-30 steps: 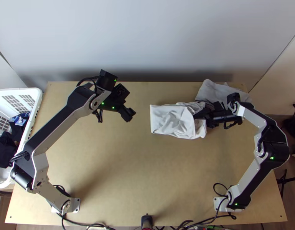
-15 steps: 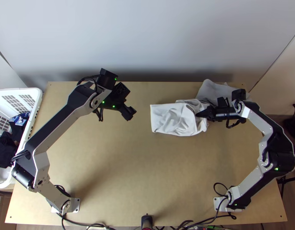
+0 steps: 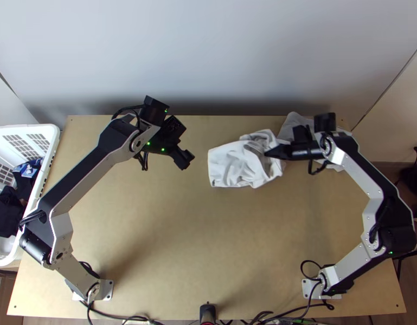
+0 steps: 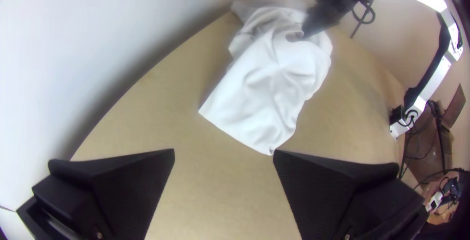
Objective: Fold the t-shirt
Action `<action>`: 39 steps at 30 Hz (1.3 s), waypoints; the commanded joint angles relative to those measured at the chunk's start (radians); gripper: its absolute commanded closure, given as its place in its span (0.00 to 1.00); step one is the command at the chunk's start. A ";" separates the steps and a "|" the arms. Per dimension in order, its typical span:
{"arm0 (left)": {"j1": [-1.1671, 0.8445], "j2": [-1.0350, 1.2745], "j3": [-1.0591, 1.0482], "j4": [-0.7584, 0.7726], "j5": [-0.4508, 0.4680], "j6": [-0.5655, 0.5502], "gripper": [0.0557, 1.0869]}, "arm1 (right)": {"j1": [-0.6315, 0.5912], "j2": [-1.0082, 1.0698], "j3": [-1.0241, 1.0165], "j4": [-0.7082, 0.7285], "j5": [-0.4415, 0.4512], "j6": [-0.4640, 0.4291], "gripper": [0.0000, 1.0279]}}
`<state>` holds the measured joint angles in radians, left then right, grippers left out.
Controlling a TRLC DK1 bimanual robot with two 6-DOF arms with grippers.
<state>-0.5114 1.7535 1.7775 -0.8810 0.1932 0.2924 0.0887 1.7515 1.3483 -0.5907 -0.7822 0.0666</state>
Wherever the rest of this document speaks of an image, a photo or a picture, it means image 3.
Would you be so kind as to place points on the white laundry basket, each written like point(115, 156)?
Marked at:
point(42, 135)

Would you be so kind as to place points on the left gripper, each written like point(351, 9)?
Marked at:
point(182, 159)

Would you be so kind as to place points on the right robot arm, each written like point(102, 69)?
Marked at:
point(357, 169)

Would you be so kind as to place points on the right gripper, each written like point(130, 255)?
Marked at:
point(304, 153)

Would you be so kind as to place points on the heap of clothes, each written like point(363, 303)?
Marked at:
point(5, 210)

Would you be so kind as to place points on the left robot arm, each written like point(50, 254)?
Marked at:
point(93, 159)

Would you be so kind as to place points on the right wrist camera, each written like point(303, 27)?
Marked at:
point(301, 135)

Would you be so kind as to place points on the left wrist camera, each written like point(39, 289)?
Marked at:
point(174, 126)

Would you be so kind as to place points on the white t-shirt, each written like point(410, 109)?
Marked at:
point(235, 159)

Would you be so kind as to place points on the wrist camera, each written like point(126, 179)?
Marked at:
point(301, 135)
point(174, 126)

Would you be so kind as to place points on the brown cardboard box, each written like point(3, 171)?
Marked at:
point(1, 287)

